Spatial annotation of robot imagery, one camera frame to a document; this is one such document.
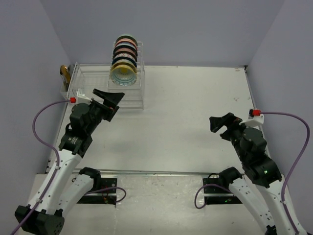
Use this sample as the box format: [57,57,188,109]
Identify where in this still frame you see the gold utensil in holder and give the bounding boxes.
[60,65,71,90]

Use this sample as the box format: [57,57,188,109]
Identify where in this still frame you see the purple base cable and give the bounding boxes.
[84,186,127,203]
[194,183,235,210]

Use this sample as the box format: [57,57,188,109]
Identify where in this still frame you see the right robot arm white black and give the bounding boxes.
[209,109,308,235]

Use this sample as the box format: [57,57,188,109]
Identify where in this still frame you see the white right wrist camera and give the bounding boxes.
[240,109,265,128]

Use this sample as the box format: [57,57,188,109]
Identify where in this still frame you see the yellow blue patterned bowl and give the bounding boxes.
[110,62,137,86]

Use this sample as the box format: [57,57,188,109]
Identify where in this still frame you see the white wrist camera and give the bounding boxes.
[69,89,92,104]
[240,109,265,128]

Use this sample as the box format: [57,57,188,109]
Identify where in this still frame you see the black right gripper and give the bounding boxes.
[209,112,254,161]

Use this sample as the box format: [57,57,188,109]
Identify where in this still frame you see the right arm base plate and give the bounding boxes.
[202,175,242,205]

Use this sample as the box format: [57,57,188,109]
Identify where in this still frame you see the dark blue patterned bowl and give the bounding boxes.
[112,56,137,68]

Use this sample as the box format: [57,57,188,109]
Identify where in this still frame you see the white wire dish rack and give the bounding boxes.
[62,42,145,110]

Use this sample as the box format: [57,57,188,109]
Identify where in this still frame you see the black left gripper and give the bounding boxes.
[86,89,124,134]

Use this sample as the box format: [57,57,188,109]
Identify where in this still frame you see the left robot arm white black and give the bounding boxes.
[12,89,125,235]

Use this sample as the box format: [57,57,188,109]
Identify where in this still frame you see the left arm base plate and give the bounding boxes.
[75,176,118,205]

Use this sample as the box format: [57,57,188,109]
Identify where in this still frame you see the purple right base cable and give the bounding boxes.
[194,183,235,210]

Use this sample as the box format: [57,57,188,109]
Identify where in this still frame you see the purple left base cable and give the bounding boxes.
[84,186,127,203]

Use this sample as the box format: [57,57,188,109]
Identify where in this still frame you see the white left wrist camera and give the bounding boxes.
[69,89,92,104]

